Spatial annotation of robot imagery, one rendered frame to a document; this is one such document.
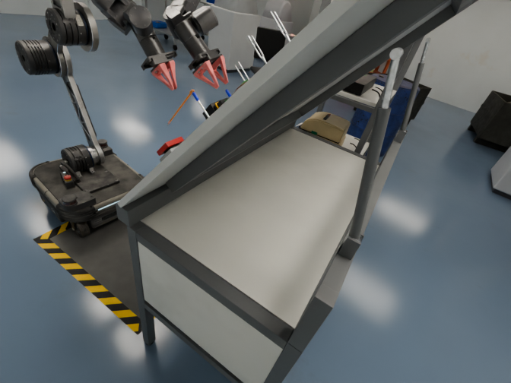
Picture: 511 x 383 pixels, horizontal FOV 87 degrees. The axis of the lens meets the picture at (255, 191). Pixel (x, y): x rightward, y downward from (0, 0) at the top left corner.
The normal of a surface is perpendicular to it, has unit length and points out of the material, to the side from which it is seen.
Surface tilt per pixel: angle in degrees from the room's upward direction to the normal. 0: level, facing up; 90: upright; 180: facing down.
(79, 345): 0
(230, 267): 0
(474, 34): 90
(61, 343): 0
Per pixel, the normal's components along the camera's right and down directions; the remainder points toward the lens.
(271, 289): 0.18, -0.78
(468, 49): -0.62, 0.38
